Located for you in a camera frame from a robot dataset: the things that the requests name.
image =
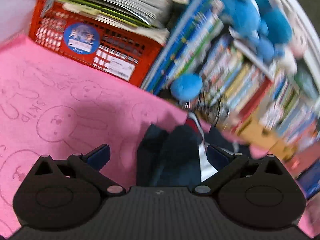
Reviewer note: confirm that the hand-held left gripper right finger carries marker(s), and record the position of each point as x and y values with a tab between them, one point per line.
216	156

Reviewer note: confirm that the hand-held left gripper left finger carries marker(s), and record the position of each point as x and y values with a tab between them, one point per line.
100	155

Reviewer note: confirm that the white and navy jacket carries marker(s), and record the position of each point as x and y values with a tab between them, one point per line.
175	160

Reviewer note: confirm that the miniature black bicycle model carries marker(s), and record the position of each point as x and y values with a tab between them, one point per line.
215	110

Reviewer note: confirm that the wooden drawer organizer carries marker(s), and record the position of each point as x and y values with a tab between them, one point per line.
260	132

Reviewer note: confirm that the pink printed blanket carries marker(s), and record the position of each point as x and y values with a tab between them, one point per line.
62	105

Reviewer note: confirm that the row of colourful children's books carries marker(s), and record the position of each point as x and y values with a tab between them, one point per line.
240	87

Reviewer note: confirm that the red plastic crate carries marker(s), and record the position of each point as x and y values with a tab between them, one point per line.
82	36

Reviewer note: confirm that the row of tall blue books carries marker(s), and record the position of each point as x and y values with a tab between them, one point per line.
190	37

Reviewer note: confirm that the blue cat plush toy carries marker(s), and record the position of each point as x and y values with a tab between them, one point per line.
275	22

